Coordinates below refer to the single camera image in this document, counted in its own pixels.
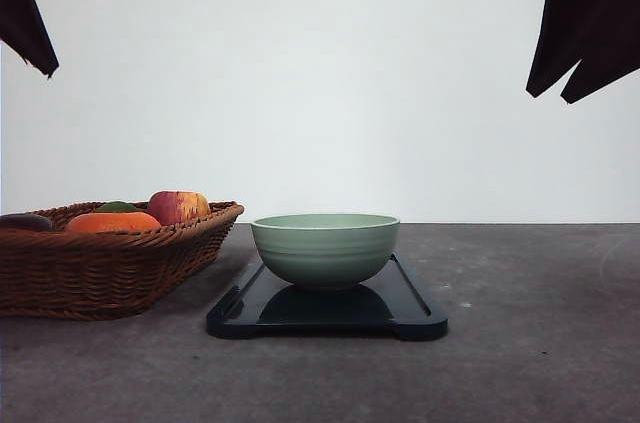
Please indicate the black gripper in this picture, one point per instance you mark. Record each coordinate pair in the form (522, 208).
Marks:
(601, 36)

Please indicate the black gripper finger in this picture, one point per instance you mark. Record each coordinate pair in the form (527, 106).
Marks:
(22, 27)

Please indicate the light green ceramic bowl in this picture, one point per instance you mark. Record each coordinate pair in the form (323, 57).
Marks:
(326, 249)

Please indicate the brown wicker basket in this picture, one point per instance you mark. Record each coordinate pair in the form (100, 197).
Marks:
(62, 273)

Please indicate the dark purple fruit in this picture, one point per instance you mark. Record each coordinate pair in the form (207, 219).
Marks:
(26, 221)

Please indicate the dark green fruit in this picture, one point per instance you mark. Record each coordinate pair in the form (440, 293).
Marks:
(117, 206)

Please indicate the orange tangerine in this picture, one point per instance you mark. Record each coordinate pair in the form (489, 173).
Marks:
(112, 222)

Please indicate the red yellow apple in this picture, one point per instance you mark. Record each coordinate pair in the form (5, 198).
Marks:
(178, 207)

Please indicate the dark blue rectangular tray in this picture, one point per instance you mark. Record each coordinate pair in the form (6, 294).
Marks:
(395, 303)

